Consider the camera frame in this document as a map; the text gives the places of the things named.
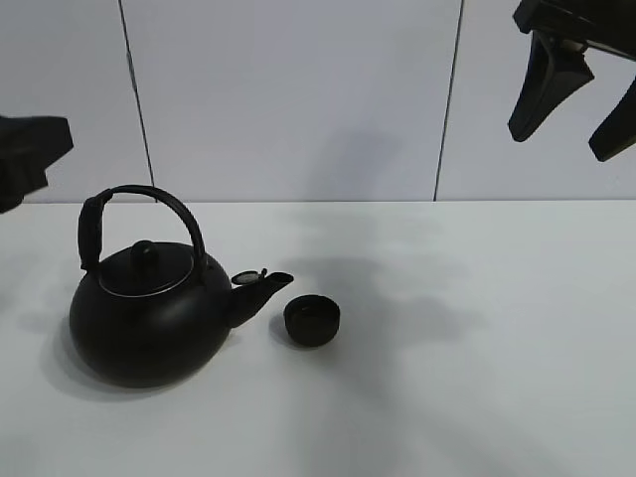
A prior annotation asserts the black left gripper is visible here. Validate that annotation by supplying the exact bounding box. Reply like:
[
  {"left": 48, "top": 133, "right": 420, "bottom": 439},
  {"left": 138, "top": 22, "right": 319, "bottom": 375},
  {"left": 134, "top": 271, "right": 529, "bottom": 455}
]
[{"left": 1, "top": 115, "right": 74, "bottom": 214}]

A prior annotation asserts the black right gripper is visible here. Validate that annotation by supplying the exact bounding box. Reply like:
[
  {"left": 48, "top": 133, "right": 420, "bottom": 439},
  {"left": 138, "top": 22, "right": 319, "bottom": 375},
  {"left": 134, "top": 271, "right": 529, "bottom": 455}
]
[{"left": 508, "top": 0, "right": 636, "bottom": 162}]

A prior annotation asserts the black round teapot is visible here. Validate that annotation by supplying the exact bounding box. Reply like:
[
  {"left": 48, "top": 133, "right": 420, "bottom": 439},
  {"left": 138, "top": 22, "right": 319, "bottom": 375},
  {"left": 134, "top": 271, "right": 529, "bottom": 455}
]
[{"left": 69, "top": 184, "right": 294, "bottom": 389}]

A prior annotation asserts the small black teacup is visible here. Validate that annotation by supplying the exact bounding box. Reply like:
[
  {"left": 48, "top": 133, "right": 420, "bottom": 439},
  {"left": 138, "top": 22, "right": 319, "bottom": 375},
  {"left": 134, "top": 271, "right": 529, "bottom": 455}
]
[{"left": 283, "top": 294, "right": 341, "bottom": 348}]

